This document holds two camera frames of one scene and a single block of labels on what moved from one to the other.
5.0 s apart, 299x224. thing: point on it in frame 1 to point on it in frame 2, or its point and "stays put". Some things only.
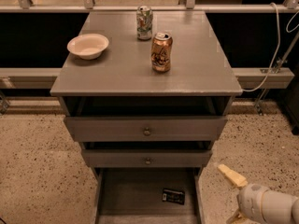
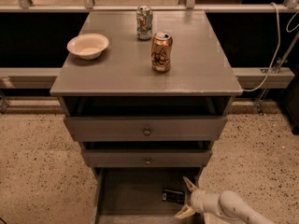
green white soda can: x=144 y=22 stays put
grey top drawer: x=143 y=129 stays put
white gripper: x=250 y=198 to x=196 y=200
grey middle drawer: x=147 y=158 stays put
